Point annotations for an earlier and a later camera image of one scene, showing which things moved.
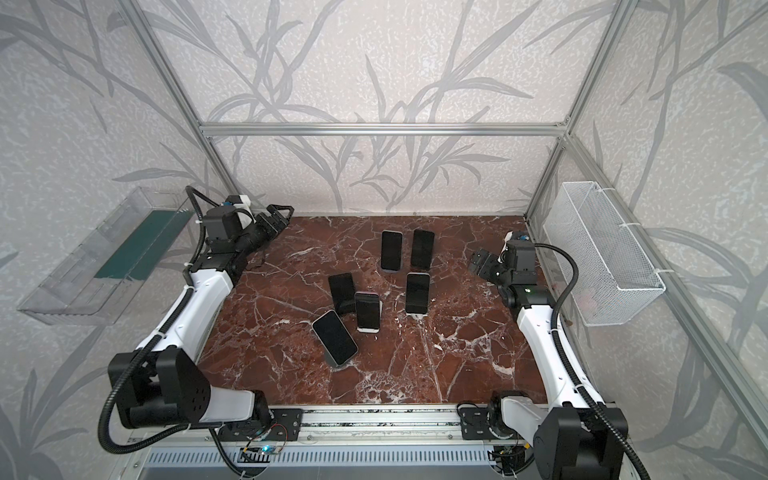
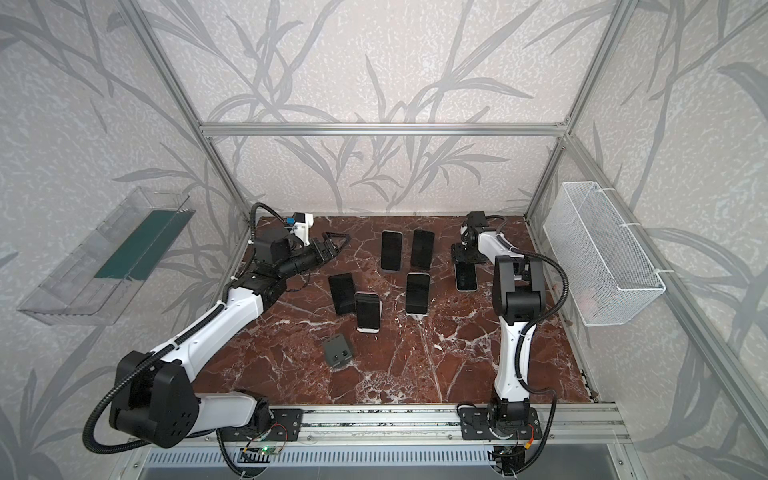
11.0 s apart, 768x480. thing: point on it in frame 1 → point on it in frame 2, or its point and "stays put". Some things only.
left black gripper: [265, 220] → [321, 250]
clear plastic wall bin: [96, 280] stays put
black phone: [343, 293] stays put
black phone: [391, 250] stays put
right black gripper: [484, 264] → [470, 254]
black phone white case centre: [369, 310] stays put
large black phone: [335, 337] → [466, 277]
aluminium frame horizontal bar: [384, 129] stays put
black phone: [417, 296] stays put
